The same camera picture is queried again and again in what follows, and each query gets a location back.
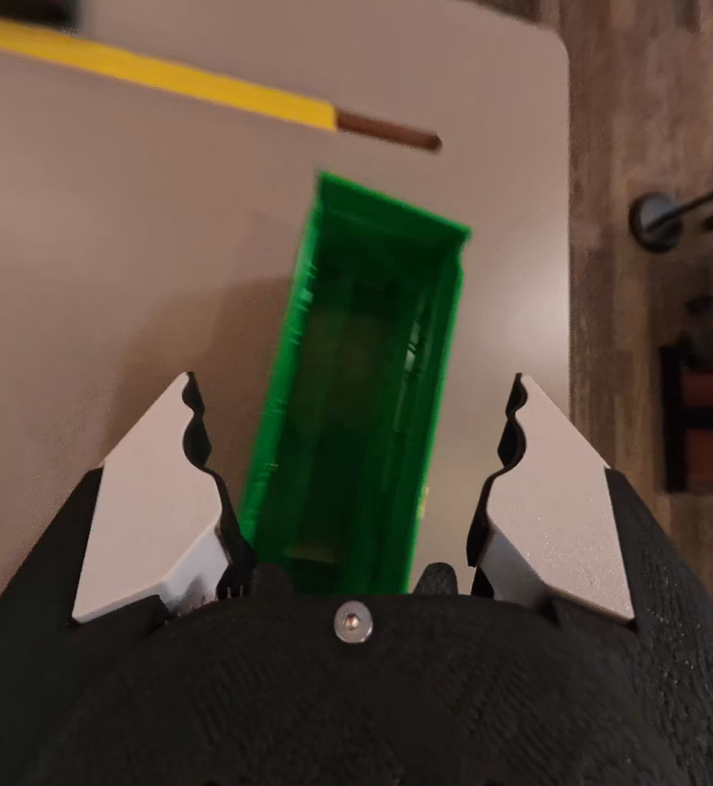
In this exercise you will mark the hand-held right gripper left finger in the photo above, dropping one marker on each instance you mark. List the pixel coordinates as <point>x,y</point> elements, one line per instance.
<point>147,509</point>

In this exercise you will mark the green plastic bin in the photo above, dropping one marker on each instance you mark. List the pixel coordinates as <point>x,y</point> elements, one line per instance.
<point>356,368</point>

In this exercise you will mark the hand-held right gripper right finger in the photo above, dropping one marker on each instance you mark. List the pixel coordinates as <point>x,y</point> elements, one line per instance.
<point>559,509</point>

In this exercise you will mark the black round stand foot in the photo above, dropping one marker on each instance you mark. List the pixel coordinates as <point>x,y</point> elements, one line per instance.
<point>654,221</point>

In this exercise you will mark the red-brown seat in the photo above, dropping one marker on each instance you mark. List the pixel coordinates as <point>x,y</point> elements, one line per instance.
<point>712,417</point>

